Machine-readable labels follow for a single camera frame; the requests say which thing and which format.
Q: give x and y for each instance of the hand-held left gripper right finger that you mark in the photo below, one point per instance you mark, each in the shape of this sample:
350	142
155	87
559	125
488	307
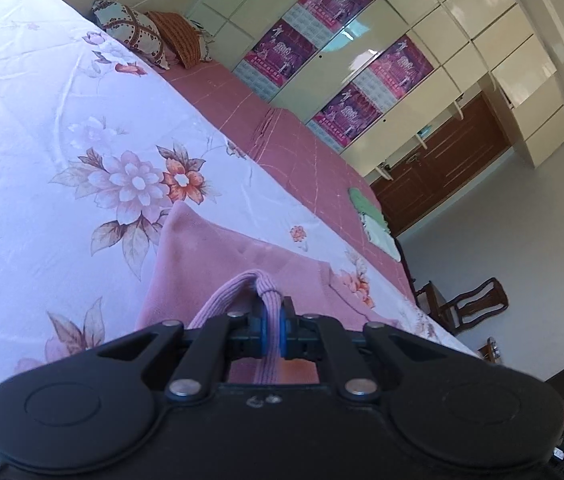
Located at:
287	332

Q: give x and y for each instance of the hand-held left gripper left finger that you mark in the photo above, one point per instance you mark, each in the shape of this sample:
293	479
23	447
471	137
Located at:
262	330

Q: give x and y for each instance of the pink sweater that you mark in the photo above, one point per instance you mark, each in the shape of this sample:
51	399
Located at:
201	260

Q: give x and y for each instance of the white folded cloth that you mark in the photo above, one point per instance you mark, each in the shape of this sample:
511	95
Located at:
384	240

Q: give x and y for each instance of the green folded cloth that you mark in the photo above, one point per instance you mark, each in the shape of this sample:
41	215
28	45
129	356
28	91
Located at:
367	207

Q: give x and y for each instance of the brown wooden chair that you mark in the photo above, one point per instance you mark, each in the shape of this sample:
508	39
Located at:
482	300

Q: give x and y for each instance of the pink bedspread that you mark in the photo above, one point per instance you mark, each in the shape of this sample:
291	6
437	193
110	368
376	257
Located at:
287	155

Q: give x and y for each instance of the brown wooden cabinet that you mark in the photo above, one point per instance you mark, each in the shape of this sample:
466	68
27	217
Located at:
452	160

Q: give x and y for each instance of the white floral bed sheet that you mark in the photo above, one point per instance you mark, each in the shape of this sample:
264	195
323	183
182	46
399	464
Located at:
36	135

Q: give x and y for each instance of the patterned pillow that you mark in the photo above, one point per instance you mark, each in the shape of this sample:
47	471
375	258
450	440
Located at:
131	30
202	37

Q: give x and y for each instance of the orange pillow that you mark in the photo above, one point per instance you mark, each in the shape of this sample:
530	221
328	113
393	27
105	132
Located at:
179	37

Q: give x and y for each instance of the cream wardrobe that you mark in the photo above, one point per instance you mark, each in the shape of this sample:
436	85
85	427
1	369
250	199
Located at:
487	25

